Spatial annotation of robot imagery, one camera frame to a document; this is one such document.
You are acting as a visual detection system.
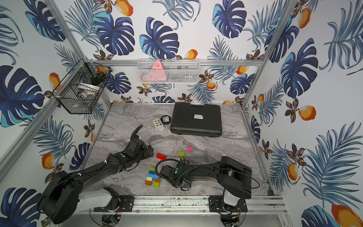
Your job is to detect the lime green lego brick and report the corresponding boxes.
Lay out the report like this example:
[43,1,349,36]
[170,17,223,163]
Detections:
[153,182,160,188]

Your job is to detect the lime lego brick upturned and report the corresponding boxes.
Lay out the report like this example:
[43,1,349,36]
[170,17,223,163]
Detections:
[179,151,185,158]

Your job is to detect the light green orange lego stack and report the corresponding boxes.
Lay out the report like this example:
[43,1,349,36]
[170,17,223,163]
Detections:
[145,177,153,186]

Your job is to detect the light blue long lego brick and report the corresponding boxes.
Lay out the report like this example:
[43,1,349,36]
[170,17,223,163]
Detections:
[148,174,159,179]

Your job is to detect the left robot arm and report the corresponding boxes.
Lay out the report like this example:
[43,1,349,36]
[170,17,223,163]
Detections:
[36,125,154,224]

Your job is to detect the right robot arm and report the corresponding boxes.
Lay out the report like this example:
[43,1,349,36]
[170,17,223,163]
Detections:
[155,156,254,206]

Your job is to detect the red long lego brick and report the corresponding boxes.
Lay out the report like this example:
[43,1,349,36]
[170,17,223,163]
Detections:
[157,153,167,160]

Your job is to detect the white remote control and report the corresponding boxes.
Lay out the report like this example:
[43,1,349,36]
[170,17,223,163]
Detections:
[152,118,164,131]

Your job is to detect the black round tape measure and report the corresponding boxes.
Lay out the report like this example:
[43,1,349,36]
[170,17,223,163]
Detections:
[160,115,171,125]

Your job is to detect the black plastic tool case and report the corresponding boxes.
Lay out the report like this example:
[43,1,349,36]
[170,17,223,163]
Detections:
[170,102,223,137]

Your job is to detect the pink triangle card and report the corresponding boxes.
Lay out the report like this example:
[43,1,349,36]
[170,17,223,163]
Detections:
[143,60,167,82]

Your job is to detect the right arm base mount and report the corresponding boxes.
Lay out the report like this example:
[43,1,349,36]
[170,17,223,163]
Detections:
[208,195,248,213]

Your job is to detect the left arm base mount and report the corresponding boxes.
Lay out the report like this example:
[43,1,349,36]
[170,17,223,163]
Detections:
[93,195,135,213]

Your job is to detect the clear wall tray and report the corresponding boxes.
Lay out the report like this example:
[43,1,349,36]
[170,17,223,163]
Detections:
[137,59,200,83]

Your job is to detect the black wire basket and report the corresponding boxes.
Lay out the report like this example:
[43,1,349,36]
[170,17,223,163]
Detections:
[52,59,112,114]

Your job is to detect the aluminium front rail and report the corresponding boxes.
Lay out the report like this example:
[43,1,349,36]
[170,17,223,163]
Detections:
[75,195,287,215]

